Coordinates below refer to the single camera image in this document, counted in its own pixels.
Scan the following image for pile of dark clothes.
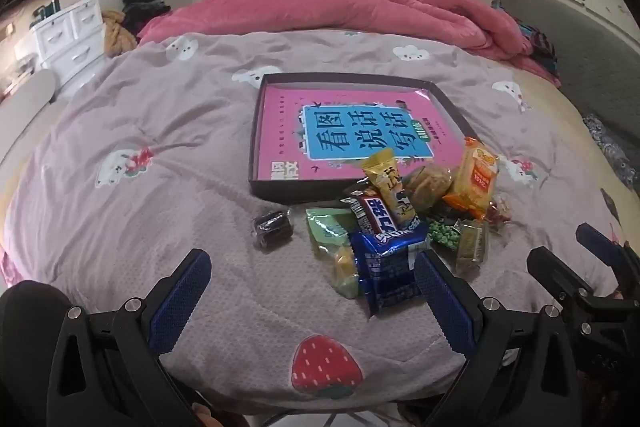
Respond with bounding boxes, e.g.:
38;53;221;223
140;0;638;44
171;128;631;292
120;0;171;32

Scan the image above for small black snack packet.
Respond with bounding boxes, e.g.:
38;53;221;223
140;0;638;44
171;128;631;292
251;208;294;253

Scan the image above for dark shallow cardboard box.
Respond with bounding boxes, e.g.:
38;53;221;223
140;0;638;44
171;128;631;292
248;74;481;205

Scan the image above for pink book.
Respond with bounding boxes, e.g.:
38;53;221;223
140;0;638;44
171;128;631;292
260;87;441;182

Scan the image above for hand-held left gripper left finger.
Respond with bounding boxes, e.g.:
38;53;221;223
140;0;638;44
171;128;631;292
47;248;213;427

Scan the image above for beige bed sheet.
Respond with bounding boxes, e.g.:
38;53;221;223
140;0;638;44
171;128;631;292
515;67;640;268

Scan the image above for black green pea packet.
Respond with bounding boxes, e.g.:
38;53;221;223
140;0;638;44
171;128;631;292
425;217;463;253

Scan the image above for olive green snack packet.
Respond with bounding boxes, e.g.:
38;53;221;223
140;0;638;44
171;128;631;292
452;219;491;280

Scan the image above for light green pastry packet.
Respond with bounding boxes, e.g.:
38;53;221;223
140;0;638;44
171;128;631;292
306;207;361;300

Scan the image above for dark striped clothes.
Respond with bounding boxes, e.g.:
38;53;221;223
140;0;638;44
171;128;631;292
515;22;558;82

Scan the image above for clear cake packet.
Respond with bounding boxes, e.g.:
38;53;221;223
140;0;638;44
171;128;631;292
402;164;456;215

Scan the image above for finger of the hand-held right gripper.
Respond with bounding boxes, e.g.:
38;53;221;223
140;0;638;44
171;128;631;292
527;247;596;308
576;223;640;278

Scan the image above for dark floral cloth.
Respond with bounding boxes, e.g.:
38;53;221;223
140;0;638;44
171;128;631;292
582;114;636;188

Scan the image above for large orange snack packet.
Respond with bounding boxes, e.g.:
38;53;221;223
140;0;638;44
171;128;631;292
442;137;501;220

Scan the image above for tan plush cloth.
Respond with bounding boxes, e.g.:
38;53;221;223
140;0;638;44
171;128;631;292
102;9;138;58

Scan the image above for pink quilt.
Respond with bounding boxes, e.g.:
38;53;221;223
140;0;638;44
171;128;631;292
137;0;561;82

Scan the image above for grey padded headboard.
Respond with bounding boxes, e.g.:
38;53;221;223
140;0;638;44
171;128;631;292
492;0;640;158

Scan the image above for dark chocolate bar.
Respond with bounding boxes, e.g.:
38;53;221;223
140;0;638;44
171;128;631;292
342;187;401;235

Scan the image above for blue snack packet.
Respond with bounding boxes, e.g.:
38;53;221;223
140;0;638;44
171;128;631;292
350;222;431;318

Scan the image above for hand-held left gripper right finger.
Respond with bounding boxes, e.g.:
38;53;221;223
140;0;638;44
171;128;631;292
412;249;588;427

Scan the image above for white drawer cabinet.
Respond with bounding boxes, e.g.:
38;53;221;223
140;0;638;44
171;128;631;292
30;0;108;92

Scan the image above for yellow snack packet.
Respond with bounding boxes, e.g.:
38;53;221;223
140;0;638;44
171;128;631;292
361;148;421;233

